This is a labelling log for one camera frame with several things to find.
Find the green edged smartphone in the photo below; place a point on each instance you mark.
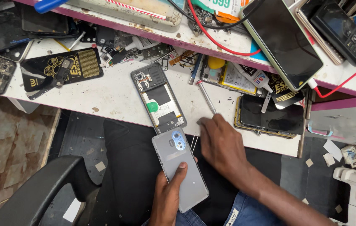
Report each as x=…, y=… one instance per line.
x=281, y=40

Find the person's black shirt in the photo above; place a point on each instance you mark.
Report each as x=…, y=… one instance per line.
x=134, y=163

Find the person's blue jeans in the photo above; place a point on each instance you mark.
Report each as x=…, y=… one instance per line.
x=247, y=213

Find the opened smartphone with battery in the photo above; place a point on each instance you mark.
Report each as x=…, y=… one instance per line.
x=159, y=97

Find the yellow round pick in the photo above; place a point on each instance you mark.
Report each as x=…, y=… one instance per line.
x=216, y=62

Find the black chair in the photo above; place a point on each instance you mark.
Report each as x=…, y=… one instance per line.
x=39, y=194

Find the large black anti-static card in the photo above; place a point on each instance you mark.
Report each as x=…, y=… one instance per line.
x=83, y=64

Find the small white carton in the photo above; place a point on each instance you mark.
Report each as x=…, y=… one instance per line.
x=350, y=156

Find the person's right fingers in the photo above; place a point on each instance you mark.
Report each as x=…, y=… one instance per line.
x=211, y=124

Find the small black anti-static card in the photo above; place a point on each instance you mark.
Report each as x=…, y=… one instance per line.
x=283, y=91

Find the person's right hand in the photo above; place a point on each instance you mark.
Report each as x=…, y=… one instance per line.
x=225, y=147

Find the silver tweezers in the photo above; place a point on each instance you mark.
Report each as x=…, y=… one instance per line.
x=194, y=142

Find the black keypad phone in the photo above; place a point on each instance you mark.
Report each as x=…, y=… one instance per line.
x=341, y=31

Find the orange and white packet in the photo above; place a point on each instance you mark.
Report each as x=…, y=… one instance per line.
x=225, y=8

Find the dirty white tray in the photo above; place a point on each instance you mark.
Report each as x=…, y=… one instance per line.
x=127, y=12

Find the black phone frame part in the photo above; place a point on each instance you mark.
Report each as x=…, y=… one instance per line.
x=61, y=73

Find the silver screwdriver with red collar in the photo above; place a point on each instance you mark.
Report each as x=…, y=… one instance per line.
x=206, y=97

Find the white plastic spudger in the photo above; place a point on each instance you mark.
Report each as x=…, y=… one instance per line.
x=266, y=103

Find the black smartphone with gold frame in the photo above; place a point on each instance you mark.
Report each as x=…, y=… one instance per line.
x=272, y=117

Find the heap of black phone screens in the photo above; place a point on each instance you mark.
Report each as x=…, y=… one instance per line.
x=39, y=22

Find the opened phone with white battery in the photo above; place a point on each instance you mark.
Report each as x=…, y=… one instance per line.
x=234, y=78

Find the white glue bottle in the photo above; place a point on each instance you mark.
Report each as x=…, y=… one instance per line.
x=135, y=43

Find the pile of small electronic parts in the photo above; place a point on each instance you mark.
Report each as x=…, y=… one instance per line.
x=201, y=18

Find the white glue tube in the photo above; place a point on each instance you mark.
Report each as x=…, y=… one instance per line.
x=255, y=77

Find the grey phone back cover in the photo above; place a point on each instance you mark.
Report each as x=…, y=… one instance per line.
x=181, y=169

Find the person's left hand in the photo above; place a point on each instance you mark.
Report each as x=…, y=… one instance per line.
x=165, y=201

